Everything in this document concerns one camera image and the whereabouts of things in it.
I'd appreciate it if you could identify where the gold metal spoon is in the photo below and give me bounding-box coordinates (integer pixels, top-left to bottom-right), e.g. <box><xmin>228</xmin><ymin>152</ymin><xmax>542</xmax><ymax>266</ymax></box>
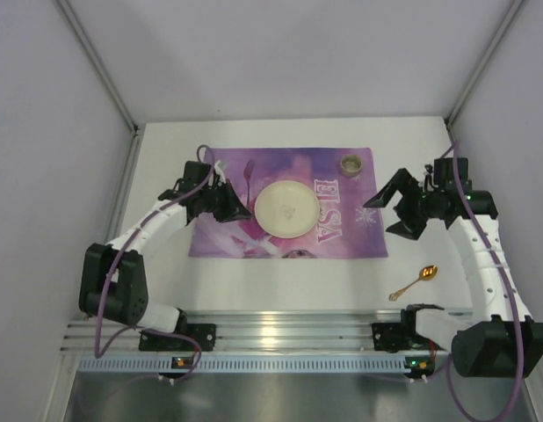
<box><xmin>388</xmin><ymin>265</ymin><xmax>438</xmax><ymax>302</ymax></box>

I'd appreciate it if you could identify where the cream round plate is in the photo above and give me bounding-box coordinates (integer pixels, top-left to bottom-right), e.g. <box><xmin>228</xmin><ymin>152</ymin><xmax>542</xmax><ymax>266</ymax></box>
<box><xmin>254</xmin><ymin>180</ymin><xmax>320</xmax><ymax>239</ymax></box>

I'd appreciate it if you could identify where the small beige cup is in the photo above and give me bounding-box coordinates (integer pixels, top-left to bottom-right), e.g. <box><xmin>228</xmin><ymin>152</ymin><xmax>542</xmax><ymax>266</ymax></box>
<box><xmin>339</xmin><ymin>154</ymin><xmax>364</xmax><ymax>178</ymax></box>

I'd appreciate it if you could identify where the purple princess placemat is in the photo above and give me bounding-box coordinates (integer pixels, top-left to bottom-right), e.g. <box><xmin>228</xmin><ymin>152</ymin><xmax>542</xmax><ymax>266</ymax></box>
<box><xmin>189</xmin><ymin>148</ymin><xmax>387</xmax><ymax>259</ymax></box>

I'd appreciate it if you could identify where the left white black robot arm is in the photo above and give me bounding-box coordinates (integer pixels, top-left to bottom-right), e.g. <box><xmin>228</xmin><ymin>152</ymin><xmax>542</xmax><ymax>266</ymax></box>
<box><xmin>78</xmin><ymin>161</ymin><xmax>251</xmax><ymax>333</ymax></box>

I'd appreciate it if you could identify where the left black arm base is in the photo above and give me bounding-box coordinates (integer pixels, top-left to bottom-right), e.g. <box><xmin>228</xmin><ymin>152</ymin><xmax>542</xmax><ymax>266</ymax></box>
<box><xmin>138</xmin><ymin>324</ymin><xmax>217</xmax><ymax>352</ymax></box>

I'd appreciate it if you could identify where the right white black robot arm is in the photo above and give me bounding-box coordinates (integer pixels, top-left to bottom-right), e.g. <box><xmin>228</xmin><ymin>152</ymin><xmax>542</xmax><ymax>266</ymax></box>
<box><xmin>364</xmin><ymin>157</ymin><xmax>543</xmax><ymax>378</ymax></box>

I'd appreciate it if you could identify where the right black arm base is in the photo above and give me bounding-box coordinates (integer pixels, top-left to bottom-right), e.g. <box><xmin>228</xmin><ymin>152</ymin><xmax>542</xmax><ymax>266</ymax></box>
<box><xmin>371</xmin><ymin>323</ymin><xmax>425</xmax><ymax>353</ymax></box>

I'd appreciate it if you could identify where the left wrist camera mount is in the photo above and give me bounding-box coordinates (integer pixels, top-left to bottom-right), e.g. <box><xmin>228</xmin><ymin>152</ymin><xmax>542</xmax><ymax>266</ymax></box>
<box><xmin>213</xmin><ymin>160</ymin><xmax>228</xmax><ymax>185</ymax></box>

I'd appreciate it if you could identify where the aluminium mounting rail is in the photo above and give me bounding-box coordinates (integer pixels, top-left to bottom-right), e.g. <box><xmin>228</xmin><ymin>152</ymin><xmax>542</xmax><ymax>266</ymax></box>
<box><xmin>61</xmin><ymin>309</ymin><xmax>400</xmax><ymax>355</ymax></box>

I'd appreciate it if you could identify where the slotted cable duct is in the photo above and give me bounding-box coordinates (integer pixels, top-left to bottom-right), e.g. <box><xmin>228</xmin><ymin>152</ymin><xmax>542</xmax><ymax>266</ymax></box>
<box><xmin>77</xmin><ymin>354</ymin><xmax>438</xmax><ymax>375</ymax></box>

